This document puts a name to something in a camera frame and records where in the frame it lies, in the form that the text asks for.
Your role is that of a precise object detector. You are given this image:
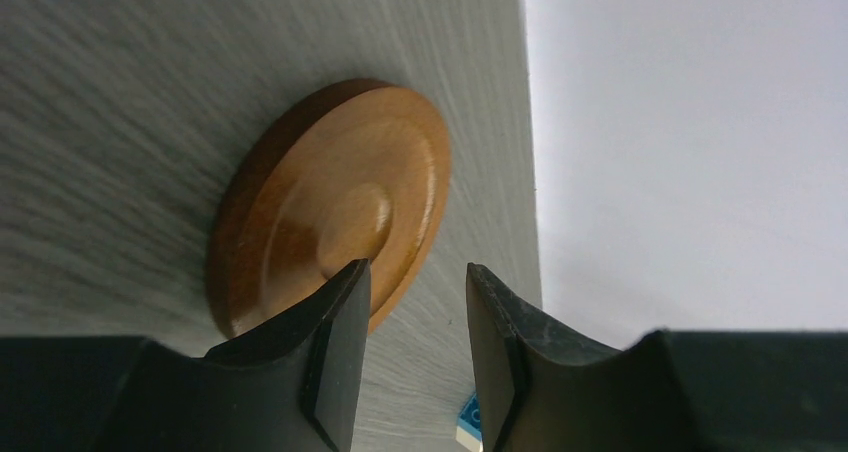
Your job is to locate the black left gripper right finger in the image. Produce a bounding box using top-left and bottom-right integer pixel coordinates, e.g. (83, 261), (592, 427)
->
(466, 264), (847, 451)

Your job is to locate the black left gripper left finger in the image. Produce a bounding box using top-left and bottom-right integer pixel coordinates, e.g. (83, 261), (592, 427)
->
(1, 260), (371, 451)

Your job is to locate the brown ringed coaster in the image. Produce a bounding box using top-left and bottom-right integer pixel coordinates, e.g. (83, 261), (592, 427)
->
(205, 78), (451, 338)

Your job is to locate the blue white toy block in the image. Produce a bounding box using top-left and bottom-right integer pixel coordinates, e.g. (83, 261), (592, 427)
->
(455, 393), (483, 452)

